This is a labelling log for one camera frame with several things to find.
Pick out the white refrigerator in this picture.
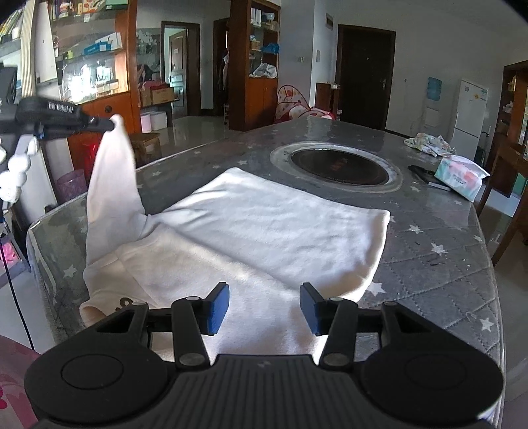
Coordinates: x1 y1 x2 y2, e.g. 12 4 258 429
451 78 490 159

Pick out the white tall board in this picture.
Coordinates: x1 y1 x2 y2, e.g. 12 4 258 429
12 0 59 225

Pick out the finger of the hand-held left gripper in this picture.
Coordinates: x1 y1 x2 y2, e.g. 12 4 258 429
41 115 115 138

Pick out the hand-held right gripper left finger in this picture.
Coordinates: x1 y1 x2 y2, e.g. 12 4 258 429
95 281 231 370

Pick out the white storage box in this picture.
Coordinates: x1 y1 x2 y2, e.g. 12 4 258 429
140 111 168 134

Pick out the cardboard box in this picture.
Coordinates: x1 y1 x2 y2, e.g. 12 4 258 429
150 86 176 106

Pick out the pink printed folding tent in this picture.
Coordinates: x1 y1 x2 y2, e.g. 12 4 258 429
274 84 344 125

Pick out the wooden chair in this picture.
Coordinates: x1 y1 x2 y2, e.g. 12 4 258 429
474 142 528 267

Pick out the white beaded cord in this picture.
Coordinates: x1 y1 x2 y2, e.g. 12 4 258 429
0 135 40 204

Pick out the tall wooden shelf unit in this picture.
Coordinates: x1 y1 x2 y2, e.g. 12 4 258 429
228 0 282 133

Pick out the black cable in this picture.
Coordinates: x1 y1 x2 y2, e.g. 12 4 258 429
0 214 37 352

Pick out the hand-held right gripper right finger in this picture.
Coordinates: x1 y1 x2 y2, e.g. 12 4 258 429
300 282 435 369

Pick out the water dispenser with blue bottle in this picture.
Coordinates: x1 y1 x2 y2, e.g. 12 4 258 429
424 76 445 129

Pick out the black remote control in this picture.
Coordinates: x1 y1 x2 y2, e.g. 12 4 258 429
407 164 453 193

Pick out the red box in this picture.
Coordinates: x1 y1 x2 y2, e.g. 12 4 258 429
67 135 103 183

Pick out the wooden side cabinet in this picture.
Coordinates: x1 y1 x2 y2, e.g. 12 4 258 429
492 60 528 187

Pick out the wooden glass display cabinet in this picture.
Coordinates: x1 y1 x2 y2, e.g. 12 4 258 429
50 0 140 138

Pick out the purple waste bin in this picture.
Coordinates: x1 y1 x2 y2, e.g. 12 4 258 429
55 170 90 206

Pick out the pink floral cloth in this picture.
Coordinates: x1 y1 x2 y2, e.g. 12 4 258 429
0 334 54 429

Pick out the dark wooden door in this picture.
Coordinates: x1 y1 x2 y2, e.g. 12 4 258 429
336 24 397 131

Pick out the pastel tissue pack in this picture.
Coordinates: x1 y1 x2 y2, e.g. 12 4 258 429
434 155 491 203

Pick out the crumpled light printed cloth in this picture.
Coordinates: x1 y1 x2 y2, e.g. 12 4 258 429
403 132 457 158

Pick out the brown interior door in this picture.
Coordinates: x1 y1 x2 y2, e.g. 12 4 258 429
161 20 201 121

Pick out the white garment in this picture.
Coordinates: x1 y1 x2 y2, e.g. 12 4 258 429
79 114 392 356

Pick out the round black built-in hob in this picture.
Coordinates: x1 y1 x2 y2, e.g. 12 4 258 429
270 141 403 194

